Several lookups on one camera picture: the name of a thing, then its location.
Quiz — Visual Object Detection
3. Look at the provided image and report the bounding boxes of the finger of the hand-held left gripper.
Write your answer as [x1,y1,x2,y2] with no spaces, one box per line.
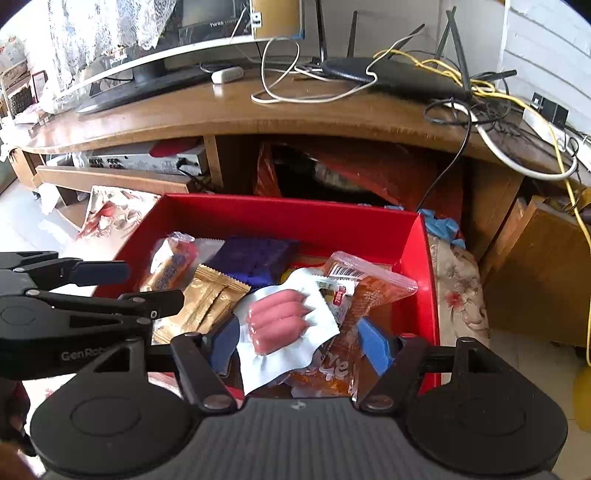
[0,250,131,296]
[25,290,185,324]

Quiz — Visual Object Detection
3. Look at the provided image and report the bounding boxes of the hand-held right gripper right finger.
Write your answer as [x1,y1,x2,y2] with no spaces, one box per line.
[356,318,522,414]

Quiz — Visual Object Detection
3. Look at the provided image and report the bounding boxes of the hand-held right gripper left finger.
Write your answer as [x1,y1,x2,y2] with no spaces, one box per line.
[81,316,241,414]

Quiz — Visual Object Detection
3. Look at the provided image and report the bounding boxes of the round orange cake packet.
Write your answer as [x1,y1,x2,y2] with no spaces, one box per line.
[139,232,199,294]

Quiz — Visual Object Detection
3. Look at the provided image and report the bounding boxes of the red cardboard box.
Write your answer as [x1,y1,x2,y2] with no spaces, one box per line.
[95,194,441,398]

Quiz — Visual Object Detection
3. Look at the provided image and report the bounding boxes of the gold snack packet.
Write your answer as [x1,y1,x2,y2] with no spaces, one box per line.
[152,264,252,344]

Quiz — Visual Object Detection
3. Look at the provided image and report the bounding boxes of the pink sausage packet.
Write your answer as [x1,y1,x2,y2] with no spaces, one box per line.
[233,268,342,395]

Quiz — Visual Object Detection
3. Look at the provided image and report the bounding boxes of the orange bread packet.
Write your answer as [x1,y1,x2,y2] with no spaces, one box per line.
[286,251,420,402]

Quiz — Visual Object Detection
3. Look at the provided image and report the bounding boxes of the blue foil snack packet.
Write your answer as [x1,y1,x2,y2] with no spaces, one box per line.
[205,236,301,287]

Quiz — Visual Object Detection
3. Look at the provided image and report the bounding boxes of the floral tablecloth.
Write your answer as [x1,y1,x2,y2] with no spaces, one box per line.
[76,185,490,402]

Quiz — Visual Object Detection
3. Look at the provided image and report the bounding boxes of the silver receiver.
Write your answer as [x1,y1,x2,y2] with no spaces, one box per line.
[46,145,211,178]

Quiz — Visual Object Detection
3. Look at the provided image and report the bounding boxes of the blue plastic scraps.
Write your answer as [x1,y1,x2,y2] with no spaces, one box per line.
[418,208,465,247]

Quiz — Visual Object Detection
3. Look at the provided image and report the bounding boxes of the wooden side cabinet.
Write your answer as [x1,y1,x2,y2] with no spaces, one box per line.
[480,194,591,347]

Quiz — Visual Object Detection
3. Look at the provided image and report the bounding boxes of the red plastic bag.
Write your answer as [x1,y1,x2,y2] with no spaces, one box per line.
[254,141,465,217]

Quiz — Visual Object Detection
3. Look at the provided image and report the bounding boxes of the wooden television stand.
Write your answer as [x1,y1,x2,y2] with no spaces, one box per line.
[9,65,591,347]

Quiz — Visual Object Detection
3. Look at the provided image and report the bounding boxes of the yellow bin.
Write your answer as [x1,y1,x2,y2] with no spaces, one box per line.
[573,364,591,430]

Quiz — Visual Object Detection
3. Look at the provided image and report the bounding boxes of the white adapter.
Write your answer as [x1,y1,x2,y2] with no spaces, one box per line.
[211,66,245,84]

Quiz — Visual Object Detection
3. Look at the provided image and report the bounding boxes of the white lace cloth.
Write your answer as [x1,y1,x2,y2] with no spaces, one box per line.
[46,0,178,79]

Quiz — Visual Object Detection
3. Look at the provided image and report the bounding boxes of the black television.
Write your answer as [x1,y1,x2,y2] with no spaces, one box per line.
[60,0,308,114]

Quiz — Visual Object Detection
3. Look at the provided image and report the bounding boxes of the black router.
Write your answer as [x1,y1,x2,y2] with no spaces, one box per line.
[314,0,518,100]

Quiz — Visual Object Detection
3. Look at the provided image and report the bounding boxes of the white power strip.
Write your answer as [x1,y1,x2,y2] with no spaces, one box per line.
[522,108,591,162]

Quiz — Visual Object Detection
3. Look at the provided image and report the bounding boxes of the white corrugated boards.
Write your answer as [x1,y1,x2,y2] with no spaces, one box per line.
[501,0,591,134]

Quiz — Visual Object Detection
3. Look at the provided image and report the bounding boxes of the picture frame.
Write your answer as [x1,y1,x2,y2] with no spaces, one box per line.
[30,69,49,100]

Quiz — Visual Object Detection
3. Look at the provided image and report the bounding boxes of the black cable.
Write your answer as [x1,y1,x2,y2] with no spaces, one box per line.
[416,97,476,210]

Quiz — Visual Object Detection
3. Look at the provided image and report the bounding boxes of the thick white cable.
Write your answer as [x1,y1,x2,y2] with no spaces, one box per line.
[475,124,580,181]

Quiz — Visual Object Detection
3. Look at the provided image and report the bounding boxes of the yellow cable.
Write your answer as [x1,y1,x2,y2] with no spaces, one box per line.
[374,48,591,365]

